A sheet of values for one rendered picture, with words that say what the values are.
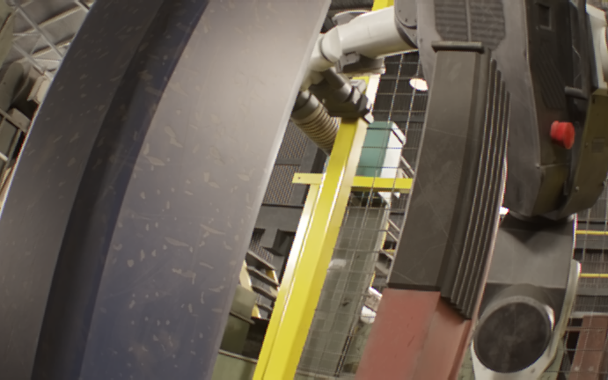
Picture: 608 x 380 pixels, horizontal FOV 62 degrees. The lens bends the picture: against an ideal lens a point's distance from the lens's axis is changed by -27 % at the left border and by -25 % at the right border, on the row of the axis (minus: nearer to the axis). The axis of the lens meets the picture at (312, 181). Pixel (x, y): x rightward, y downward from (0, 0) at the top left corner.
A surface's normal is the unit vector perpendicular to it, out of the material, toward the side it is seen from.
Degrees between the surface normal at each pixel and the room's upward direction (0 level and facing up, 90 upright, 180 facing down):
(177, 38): 90
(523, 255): 80
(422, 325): 90
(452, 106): 90
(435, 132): 90
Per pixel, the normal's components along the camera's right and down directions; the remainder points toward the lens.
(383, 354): -0.47, -0.44
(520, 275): -0.29, -0.57
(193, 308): 0.84, 0.04
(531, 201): -0.82, 0.34
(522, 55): -0.84, 0.09
